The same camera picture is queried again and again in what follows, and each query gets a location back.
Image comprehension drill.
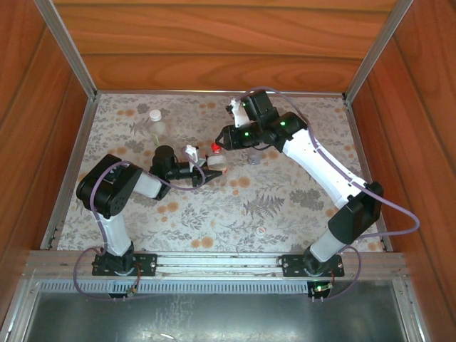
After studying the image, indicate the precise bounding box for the clear bottle red white label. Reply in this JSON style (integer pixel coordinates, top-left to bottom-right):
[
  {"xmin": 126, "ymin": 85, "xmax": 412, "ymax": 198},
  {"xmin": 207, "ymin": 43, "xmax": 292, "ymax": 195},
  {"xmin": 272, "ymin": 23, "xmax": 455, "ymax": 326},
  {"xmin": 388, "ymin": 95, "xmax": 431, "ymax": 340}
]
[{"xmin": 206, "ymin": 151, "xmax": 229, "ymax": 180}]

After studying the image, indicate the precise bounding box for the small blue-tinted clear bottle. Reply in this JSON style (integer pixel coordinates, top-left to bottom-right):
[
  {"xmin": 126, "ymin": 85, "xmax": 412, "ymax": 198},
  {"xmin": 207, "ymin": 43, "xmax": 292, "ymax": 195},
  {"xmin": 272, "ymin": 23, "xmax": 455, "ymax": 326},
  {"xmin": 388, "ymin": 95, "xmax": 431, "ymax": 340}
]
[{"xmin": 247, "ymin": 147, "xmax": 263, "ymax": 167}]

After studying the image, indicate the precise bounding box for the large clear plastic bottle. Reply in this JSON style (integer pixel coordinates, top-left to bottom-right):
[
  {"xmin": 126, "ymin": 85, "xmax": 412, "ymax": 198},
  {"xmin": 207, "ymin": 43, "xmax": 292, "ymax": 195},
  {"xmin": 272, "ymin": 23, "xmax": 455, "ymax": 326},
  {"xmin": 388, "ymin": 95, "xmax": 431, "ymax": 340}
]
[{"xmin": 145, "ymin": 115, "xmax": 171, "ymax": 147}]

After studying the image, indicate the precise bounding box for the floral print tablecloth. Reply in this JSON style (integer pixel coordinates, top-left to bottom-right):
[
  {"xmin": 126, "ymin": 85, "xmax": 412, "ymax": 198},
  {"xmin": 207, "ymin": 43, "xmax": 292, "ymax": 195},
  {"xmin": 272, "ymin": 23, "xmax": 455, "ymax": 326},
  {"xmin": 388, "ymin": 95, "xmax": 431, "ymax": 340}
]
[{"xmin": 56, "ymin": 93, "xmax": 386, "ymax": 252}]

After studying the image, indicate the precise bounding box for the grey metal sheet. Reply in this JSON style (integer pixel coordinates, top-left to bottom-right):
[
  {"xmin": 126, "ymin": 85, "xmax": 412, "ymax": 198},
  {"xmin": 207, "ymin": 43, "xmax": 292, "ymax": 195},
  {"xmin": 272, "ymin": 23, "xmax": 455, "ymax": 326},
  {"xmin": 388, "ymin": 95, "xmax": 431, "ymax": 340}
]
[{"xmin": 21, "ymin": 291, "xmax": 410, "ymax": 342}]

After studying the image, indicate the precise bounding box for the small circuit board green LED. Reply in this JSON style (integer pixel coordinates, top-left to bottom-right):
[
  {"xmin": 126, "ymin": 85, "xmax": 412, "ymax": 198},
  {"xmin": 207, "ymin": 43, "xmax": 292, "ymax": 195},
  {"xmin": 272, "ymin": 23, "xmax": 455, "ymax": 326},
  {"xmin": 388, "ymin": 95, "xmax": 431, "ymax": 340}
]
[{"xmin": 309, "ymin": 281, "xmax": 336, "ymax": 304}]

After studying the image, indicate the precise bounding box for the thin aluminium edge rail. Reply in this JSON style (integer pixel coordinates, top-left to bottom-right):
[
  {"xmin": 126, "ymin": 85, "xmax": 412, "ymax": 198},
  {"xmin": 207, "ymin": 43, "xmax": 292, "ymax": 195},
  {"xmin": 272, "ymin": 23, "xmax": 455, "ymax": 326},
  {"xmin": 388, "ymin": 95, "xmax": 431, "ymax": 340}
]
[{"xmin": 95, "ymin": 89, "xmax": 346, "ymax": 97}]

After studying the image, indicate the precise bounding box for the long aluminium mounting rail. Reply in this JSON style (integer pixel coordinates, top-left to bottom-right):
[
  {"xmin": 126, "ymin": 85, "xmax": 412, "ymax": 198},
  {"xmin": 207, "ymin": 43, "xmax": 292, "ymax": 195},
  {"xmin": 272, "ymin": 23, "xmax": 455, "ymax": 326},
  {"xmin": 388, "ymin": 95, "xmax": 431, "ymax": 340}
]
[{"xmin": 23, "ymin": 250, "xmax": 409, "ymax": 281}]

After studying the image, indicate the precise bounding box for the aluminium side rail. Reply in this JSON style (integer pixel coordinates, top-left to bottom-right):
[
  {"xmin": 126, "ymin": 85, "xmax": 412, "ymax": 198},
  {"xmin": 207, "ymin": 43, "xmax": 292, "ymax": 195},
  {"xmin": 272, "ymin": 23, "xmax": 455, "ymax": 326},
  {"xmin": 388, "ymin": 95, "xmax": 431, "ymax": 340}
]
[
  {"xmin": 342, "ymin": 98, "xmax": 394, "ymax": 252},
  {"xmin": 39, "ymin": 98, "xmax": 100, "ymax": 250}
]

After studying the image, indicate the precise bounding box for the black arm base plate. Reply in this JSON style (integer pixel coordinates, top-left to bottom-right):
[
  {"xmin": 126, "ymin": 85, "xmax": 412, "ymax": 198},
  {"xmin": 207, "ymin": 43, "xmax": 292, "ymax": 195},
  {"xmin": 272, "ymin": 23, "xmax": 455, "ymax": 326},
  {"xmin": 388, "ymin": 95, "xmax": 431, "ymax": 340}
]
[
  {"xmin": 91, "ymin": 252, "xmax": 158, "ymax": 278},
  {"xmin": 280, "ymin": 253, "xmax": 346, "ymax": 278}
]

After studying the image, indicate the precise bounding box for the grey slotted cable duct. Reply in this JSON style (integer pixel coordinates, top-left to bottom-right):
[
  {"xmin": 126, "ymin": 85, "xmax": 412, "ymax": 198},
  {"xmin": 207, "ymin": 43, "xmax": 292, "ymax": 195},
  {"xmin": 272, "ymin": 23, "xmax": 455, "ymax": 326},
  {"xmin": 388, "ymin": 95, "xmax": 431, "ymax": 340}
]
[{"xmin": 37, "ymin": 279, "xmax": 395, "ymax": 296}]

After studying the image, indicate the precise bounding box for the brass connector with red wire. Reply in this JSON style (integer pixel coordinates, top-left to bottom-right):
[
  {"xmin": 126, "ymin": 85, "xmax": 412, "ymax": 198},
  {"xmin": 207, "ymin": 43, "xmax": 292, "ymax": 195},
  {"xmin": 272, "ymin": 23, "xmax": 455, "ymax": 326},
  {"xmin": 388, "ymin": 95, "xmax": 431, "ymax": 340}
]
[{"xmin": 126, "ymin": 262, "xmax": 143, "ymax": 299}]

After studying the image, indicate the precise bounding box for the aluminium frame post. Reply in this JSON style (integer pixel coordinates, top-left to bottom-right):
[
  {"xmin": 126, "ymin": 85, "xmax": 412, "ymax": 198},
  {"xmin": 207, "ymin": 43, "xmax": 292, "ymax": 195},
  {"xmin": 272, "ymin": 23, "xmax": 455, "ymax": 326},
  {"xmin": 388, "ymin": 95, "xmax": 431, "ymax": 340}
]
[
  {"xmin": 343, "ymin": 0, "xmax": 416, "ymax": 104},
  {"xmin": 33, "ymin": 0, "xmax": 99, "ymax": 103}
]

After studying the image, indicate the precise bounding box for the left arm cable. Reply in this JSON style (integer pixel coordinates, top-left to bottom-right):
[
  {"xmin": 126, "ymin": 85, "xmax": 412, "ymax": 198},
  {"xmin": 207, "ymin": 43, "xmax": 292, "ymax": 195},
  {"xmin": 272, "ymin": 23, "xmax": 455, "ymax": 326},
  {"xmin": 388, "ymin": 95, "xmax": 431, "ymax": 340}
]
[{"xmin": 73, "ymin": 145, "xmax": 207, "ymax": 303}]

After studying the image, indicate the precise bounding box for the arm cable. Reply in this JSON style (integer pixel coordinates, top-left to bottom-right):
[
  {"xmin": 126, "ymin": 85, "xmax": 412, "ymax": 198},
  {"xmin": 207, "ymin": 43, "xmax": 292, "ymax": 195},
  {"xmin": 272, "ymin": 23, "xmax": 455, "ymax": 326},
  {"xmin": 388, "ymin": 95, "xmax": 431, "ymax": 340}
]
[
  {"xmin": 233, "ymin": 87, "xmax": 421, "ymax": 304},
  {"xmin": 73, "ymin": 145, "xmax": 207, "ymax": 303}
]

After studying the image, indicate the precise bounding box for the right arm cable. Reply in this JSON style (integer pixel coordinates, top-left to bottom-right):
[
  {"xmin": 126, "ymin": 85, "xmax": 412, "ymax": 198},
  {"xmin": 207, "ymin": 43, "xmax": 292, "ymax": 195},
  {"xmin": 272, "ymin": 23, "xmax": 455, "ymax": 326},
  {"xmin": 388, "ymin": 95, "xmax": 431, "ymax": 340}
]
[{"xmin": 233, "ymin": 87, "xmax": 421, "ymax": 304}]

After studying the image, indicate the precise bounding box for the aluminium lower frame rail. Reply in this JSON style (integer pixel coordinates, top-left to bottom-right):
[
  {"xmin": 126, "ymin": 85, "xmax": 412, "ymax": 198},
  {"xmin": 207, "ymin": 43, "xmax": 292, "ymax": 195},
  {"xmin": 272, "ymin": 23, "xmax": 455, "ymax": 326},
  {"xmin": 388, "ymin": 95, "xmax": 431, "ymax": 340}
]
[
  {"xmin": 0, "ymin": 277, "xmax": 41, "ymax": 342},
  {"xmin": 391, "ymin": 279, "xmax": 430, "ymax": 342}
]

